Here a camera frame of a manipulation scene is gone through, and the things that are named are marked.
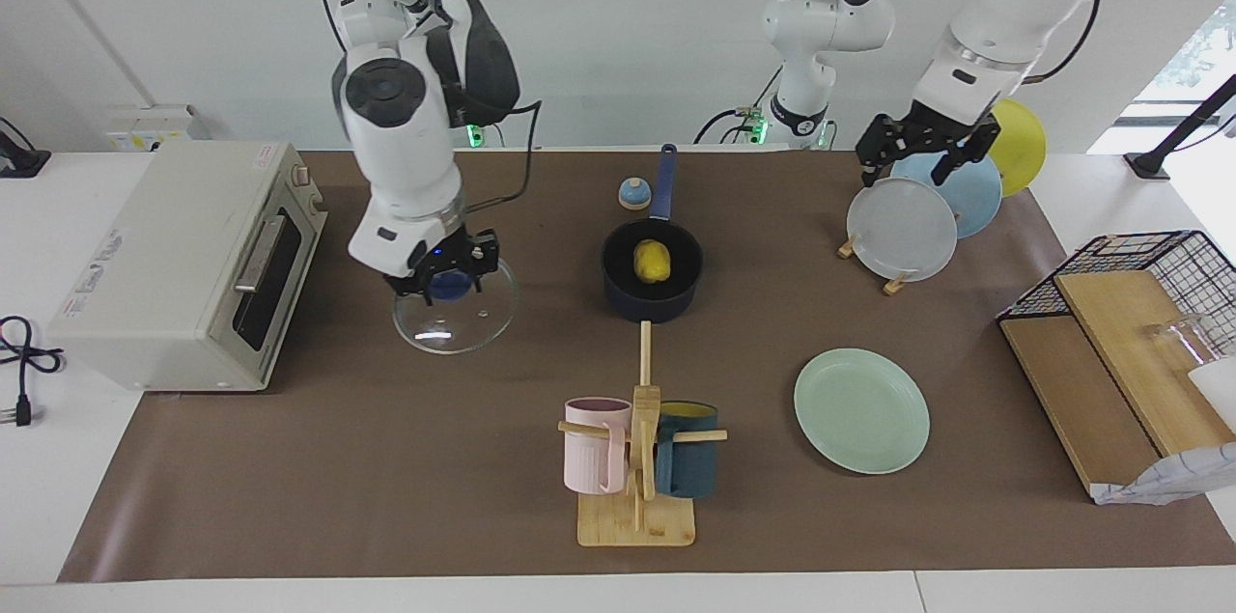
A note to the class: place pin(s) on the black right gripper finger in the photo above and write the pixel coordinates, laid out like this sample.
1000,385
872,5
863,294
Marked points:
424,287
485,267

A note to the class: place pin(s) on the grey plate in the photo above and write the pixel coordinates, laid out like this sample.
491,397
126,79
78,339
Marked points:
900,229

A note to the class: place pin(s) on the brown wooden board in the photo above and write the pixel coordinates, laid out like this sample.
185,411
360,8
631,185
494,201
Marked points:
1072,391

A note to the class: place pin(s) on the clear glass jug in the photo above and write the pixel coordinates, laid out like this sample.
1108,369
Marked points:
1217,386

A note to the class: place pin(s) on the light wooden cutting board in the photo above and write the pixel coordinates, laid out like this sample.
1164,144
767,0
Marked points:
1130,352

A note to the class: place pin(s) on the yellow lemon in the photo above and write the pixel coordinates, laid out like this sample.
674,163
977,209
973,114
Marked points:
652,263

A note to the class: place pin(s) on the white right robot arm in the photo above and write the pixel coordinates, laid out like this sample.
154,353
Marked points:
406,150

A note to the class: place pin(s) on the pink ribbed mug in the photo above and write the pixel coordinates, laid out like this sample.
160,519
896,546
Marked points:
589,463

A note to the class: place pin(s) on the black camera stand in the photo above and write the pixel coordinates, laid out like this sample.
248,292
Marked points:
1183,132

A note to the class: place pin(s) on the small blue wooden bell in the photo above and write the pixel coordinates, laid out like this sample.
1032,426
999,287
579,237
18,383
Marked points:
634,196

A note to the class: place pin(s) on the wooden mug tree stand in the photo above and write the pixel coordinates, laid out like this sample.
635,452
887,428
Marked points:
637,521

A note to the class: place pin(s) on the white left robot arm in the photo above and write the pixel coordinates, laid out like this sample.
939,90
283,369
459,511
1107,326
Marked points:
1004,5

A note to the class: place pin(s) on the wooden plate rack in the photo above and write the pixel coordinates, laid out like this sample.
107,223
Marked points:
894,285

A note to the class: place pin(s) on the brown table mat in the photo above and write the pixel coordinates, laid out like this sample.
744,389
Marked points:
435,459

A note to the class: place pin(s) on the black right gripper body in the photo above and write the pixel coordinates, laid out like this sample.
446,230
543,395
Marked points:
454,251

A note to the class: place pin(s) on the white crumpled bag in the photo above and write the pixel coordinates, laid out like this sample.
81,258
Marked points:
1178,478

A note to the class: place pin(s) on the mint green plate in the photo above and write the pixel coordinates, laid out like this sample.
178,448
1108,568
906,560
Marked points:
861,410

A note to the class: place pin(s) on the white wall socket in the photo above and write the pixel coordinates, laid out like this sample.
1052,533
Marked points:
154,123

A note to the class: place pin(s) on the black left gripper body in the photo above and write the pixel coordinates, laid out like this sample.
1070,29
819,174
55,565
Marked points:
927,132

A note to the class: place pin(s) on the glass lid blue knob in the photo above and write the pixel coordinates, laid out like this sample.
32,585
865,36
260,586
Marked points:
454,323

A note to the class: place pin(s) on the dark teal mug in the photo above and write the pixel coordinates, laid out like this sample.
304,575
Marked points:
688,468

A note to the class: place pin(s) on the white toaster oven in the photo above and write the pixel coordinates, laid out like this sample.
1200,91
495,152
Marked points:
164,304

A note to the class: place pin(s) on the light blue plate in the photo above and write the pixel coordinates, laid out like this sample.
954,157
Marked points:
977,203

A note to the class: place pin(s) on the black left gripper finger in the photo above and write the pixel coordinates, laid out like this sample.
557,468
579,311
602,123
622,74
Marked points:
871,165
948,165

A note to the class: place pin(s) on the yellow plate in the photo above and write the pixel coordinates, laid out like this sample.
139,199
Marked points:
1022,145

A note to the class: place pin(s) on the dark blue saucepan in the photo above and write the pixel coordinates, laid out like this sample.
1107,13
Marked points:
653,304

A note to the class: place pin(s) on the black clamp mount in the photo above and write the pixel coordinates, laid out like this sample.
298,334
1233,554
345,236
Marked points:
19,161

